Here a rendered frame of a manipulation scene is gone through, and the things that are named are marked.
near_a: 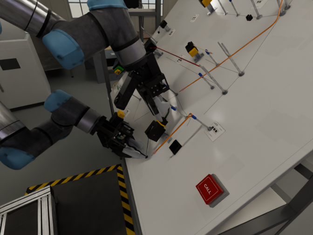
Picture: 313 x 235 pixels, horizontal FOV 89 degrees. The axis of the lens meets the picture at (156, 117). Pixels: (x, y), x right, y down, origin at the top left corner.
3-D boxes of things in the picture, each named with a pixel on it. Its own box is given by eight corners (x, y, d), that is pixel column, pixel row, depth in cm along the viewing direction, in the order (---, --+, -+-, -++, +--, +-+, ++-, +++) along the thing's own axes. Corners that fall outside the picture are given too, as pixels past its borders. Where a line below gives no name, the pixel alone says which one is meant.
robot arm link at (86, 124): (75, 130, 52) (89, 112, 57) (87, 137, 54) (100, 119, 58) (78, 122, 47) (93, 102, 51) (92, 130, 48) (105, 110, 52)
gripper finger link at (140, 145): (152, 154, 56) (129, 140, 53) (144, 156, 60) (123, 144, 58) (154, 146, 58) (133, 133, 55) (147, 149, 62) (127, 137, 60)
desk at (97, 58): (97, 84, 373) (90, 51, 332) (84, 69, 466) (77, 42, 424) (125, 78, 404) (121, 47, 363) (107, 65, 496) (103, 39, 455)
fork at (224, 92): (229, 91, 50) (205, 63, 42) (225, 95, 50) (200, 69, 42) (224, 89, 51) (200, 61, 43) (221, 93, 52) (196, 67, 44)
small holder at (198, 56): (199, 46, 71) (189, 35, 67) (205, 56, 65) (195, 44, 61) (190, 53, 74) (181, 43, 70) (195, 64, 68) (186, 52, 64)
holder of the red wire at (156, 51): (160, 46, 102) (147, 34, 96) (164, 54, 92) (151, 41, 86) (154, 52, 104) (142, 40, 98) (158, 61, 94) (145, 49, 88)
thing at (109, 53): (105, 66, 132) (103, 58, 128) (102, 57, 160) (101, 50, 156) (143, 63, 141) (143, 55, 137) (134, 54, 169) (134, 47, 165)
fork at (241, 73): (246, 72, 48) (224, 40, 40) (241, 77, 49) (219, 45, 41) (241, 70, 50) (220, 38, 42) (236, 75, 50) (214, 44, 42)
